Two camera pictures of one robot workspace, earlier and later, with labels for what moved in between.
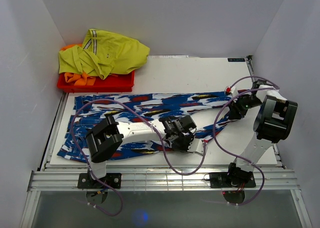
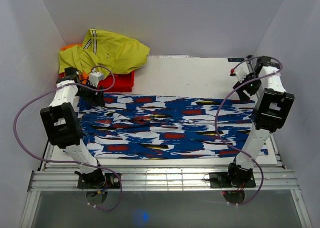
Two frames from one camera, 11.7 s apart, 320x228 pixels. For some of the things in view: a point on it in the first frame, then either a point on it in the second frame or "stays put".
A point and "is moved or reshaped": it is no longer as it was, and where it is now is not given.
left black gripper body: [182, 143] → [87, 94]
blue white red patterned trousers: [140, 123] is moved or reshaped
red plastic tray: [121, 83] stays put
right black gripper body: [242, 105] → [251, 87]
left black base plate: [85, 181] stays put
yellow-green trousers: [103, 52] stays put
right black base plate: [227, 180] stays put
